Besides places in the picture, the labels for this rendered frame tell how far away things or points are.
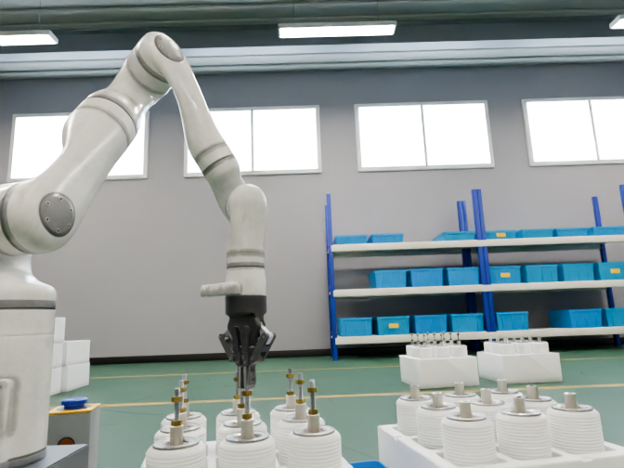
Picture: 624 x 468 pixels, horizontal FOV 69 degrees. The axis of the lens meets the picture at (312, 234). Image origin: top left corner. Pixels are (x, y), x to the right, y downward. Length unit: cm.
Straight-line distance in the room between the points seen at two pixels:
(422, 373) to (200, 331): 373
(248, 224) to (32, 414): 43
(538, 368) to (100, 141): 309
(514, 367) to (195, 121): 284
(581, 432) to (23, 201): 101
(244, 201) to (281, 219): 540
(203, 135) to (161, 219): 567
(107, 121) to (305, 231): 551
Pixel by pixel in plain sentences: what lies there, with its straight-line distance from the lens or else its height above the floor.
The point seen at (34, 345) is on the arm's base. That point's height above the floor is 43.
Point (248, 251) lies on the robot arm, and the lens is 83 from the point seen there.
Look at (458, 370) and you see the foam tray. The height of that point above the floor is 10.
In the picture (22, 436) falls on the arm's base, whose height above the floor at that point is 33.
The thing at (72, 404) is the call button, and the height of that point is 32.
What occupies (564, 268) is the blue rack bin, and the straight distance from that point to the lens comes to 618.
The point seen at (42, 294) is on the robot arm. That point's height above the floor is 49.
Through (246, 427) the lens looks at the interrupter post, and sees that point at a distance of 86.
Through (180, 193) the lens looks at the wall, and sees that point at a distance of 654.
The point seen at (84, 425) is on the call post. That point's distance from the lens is 90.
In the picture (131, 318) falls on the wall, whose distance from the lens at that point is 648.
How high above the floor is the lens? 45
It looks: 11 degrees up
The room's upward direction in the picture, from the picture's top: 2 degrees counter-clockwise
